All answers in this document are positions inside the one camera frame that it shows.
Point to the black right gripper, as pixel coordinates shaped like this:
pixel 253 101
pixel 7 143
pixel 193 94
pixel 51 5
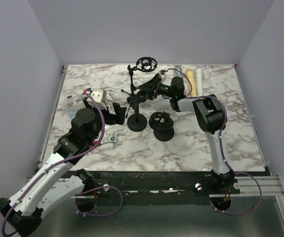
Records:
pixel 152 86

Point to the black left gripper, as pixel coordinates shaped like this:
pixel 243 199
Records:
pixel 118 118

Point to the black tripod shock mount stand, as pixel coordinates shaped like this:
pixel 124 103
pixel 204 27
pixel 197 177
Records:
pixel 143 65

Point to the silver grey microphone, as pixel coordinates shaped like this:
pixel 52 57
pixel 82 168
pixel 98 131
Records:
pixel 178 71

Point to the black round-base clip stand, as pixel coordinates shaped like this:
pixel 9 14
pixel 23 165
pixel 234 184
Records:
pixel 137 122

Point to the beige microphone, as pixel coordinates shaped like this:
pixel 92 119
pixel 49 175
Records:
pixel 190 76

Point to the white microphone silver mesh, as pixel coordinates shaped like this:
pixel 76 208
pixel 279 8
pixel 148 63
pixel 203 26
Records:
pixel 199 81

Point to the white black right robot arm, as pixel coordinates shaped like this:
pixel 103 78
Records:
pixel 211 117

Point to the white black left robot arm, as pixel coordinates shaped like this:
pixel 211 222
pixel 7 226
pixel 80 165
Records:
pixel 24 211

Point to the clear plastic screw box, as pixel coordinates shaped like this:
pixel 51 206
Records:
pixel 73 103

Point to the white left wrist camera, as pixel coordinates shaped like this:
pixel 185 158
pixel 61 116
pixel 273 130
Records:
pixel 99 95

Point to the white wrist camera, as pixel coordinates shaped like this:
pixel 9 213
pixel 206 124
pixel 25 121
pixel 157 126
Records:
pixel 99 95
pixel 162 75

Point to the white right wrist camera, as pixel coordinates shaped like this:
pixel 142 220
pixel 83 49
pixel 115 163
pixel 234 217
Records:
pixel 162 75

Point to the orange handled adjustable wrench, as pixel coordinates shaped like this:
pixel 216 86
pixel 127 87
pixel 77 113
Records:
pixel 112 139

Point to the black shock mount round stand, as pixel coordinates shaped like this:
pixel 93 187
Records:
pixel 162 126

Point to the black front mounting rail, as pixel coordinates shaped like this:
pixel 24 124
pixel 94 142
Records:
pixel 155 188

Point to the aluminium extrusion rail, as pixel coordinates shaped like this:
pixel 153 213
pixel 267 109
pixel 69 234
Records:
pixel 245 186

